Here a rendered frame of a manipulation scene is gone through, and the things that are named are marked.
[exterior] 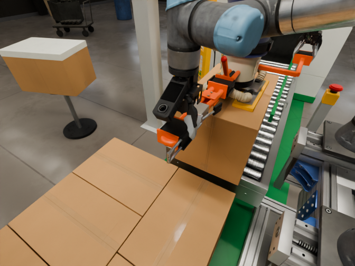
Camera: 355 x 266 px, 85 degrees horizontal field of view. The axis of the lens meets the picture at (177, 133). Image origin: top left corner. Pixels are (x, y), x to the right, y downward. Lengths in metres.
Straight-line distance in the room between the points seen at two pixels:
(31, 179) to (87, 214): 1.24
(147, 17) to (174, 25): 1.48
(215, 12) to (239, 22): 0.05
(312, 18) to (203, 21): 0.18
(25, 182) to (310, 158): 2.32
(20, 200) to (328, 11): 2.30
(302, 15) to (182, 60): 0.22
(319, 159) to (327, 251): 0.47
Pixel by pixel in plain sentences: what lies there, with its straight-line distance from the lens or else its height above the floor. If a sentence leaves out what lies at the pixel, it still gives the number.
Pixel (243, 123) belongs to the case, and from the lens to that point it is 0.87.
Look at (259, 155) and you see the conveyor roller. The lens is 1.52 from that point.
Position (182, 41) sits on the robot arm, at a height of 1.47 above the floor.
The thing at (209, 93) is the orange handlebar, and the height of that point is 1.22.
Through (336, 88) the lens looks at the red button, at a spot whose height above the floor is 1.03.
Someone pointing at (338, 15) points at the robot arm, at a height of 1.53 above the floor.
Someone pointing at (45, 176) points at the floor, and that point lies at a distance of 2.36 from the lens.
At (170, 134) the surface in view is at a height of 1.23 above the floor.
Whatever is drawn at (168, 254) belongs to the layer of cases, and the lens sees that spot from 1.09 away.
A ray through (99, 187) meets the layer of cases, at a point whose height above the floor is 0.54.
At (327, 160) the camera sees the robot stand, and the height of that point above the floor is 0.95.
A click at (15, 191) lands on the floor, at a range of 2.39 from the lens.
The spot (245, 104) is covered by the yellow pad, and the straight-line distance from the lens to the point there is 0.97.
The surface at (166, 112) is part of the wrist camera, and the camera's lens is 0.44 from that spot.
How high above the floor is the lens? 1.59
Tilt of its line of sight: 41 degrees down
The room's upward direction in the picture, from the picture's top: straight up
